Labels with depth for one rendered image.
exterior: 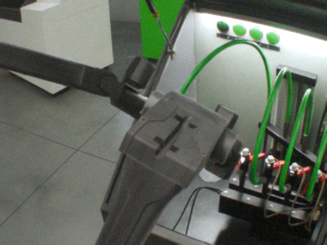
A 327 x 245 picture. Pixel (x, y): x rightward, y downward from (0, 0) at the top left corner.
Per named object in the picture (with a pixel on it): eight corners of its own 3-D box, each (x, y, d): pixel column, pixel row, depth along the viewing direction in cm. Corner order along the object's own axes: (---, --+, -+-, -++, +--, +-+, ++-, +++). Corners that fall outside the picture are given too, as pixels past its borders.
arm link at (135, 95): (104, 101, 93) (110, 102, 88) (118, 76, 94) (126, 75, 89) (128, 115, 96) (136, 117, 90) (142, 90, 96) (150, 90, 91)
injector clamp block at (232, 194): (216, 226, 122) (219, 194, 114) (229, 207, 129) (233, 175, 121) (304, 252, 106) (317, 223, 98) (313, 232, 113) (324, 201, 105)
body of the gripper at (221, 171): (245, 144, 96) (234, 136, 90) (225, 180, 96) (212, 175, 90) (226, 134, 100) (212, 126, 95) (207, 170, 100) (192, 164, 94)
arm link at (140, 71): (84, 84, 91) (98, 87, 84) (108, 43, 92) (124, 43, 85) (121, 108, 97) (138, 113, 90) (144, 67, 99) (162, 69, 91)
